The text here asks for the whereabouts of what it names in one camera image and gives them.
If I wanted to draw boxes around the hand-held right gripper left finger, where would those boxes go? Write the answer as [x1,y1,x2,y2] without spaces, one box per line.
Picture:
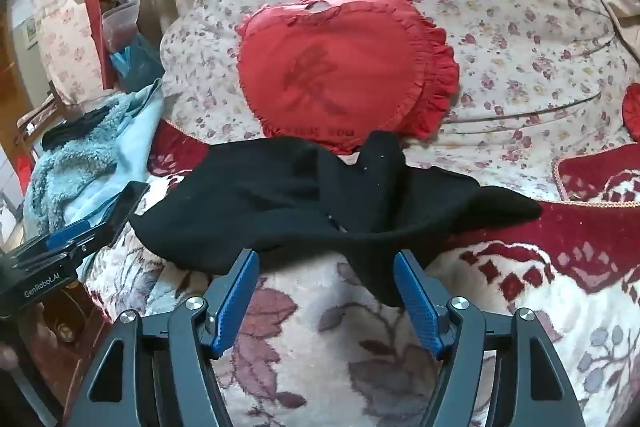
[67,248,261,427]

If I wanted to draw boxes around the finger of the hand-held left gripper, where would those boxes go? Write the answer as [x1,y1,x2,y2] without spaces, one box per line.
[10,181,151,273]

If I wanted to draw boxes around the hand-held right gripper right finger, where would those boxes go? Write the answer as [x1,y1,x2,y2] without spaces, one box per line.
[392,249,586,427]

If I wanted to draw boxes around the black pants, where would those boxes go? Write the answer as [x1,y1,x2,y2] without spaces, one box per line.
[129,130,543,310]

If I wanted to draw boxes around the light blue fluffy blanket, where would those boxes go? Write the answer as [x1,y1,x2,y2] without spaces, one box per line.
[22,79,166,268]

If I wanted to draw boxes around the black cloth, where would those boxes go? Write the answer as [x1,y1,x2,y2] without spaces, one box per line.
[41,107,111,152]

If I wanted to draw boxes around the red and white patterned blanket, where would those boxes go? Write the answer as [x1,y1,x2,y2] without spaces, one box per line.
[82,119,640,427]

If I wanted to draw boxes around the wooden chair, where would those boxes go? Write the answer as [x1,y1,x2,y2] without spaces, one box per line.
[17,92,66,142]

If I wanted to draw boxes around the blue plastic bag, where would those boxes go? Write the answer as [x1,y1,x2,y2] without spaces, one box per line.
[110,34,166,92]

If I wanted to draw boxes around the clear plastic container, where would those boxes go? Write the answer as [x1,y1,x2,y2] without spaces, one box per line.
[102,2,141,52]

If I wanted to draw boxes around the floral cushion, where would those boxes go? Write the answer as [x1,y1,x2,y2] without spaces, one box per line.
[32,0,108,105]

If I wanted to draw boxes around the red hanging garment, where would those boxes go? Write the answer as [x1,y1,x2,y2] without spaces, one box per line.
[82,0,118,90]

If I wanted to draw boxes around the red heart-shaped frilled pillow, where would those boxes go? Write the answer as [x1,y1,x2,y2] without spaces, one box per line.
[237,0,461,156]

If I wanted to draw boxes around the small red frilled pillow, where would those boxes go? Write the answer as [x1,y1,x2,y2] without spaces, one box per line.
[621,83,640,138]

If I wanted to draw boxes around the floral quilt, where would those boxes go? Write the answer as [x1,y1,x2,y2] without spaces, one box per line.
[159,0,640,202]

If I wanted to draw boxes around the beige cloth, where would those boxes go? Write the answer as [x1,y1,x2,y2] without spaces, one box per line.
[570,0,640,58]

